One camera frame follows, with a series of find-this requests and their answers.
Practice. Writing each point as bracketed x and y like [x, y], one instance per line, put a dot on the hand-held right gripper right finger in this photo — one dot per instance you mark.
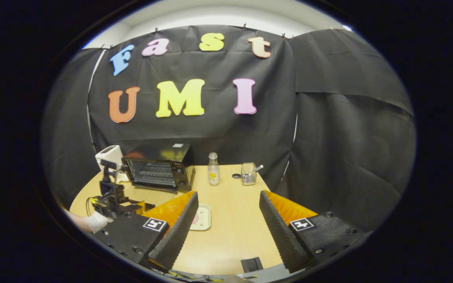
[281, 236]

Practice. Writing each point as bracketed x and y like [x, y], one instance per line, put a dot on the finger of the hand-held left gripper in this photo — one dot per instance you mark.
[139, 210]
[144, 204]

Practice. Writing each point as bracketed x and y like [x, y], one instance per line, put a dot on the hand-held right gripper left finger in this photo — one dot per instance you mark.
[173, 236]

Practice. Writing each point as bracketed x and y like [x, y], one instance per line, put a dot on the pink ham slice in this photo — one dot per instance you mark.
[195, 219]

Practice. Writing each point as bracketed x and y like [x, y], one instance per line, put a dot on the cream square plate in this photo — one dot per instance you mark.
[204, 218]

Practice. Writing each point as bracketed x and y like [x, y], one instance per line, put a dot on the black electric oven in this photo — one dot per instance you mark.
[179, 161]

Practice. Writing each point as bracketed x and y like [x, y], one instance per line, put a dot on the white toaster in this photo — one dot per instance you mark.
[108, 154]

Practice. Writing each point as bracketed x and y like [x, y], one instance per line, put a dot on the black box at table edge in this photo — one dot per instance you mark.
[252, 264]

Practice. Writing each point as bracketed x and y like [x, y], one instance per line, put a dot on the silver spoon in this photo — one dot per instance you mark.
[258, 168]

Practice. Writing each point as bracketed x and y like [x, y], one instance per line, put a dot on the clear bottle with yellow print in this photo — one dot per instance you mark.
[213, 173]

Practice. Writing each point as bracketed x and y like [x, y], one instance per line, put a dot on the black backdrop cloth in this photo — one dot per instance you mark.
[218, 129]

